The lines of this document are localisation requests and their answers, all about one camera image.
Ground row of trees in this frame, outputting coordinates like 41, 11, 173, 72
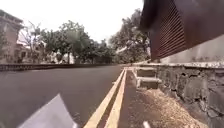
18, 8, 152, 65

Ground concrete steps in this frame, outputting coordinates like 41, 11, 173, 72
123, 66, 163, 90

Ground grey asphalt road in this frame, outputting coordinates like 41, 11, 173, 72
0, 64, 125, 128

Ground robot's own part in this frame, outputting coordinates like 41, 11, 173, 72
142, 120, 151, 128

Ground dark brick building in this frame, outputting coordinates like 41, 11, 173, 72
139, 0, 224, 65

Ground pale building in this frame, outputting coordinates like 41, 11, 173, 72
0, 9, 25, 65

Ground low dark roadside wall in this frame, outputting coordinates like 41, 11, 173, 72
0, 62, 116, 72

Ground grey stone wall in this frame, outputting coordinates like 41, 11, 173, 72
131, 61, 224, 128

